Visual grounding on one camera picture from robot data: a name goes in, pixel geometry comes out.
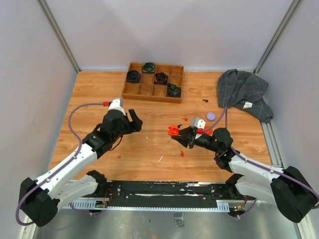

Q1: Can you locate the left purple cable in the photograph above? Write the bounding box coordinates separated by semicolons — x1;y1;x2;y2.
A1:
15;101;110;226

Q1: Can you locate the wooden compartment tray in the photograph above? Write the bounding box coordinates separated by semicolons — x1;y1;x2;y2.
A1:
122;62;184;104

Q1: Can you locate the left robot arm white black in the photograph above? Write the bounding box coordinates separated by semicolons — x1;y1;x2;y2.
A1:
15;107;143;227

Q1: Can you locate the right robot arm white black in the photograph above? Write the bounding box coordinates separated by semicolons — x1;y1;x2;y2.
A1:
169;126;319;223

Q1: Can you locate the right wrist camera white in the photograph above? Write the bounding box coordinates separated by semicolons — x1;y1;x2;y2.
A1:
191;117;206;129

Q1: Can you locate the rolled dark belt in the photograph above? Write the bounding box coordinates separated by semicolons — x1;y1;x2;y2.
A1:
154;72;168;85
126;70;141;83

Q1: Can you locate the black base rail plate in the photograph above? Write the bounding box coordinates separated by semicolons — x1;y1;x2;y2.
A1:
77;179;250;209

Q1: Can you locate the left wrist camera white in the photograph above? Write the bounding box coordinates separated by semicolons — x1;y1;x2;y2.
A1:
108;97;126;116

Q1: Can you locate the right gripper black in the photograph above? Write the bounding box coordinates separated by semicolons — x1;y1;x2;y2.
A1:
172;125;221;153

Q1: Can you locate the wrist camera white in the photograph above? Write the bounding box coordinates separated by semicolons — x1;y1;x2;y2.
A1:
108;97;126;116
191;117;206;129

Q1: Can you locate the orange earbud charging case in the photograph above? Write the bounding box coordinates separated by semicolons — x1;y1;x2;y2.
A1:
167;125;179;136

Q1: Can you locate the lilac earbud charging case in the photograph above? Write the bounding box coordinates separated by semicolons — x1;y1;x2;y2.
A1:
206;112;216;121

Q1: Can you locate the rolled dark belt left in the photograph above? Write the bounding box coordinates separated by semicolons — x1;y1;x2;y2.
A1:
126;70;141;83

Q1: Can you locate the rolled green belt top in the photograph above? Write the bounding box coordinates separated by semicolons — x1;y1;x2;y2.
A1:
142;62;157;74

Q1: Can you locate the rolled dark belt centre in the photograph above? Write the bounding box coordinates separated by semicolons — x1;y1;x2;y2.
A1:
154;72;168;85

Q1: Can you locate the grey checked cloth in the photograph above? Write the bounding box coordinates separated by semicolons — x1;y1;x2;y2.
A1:
217;69;274;123

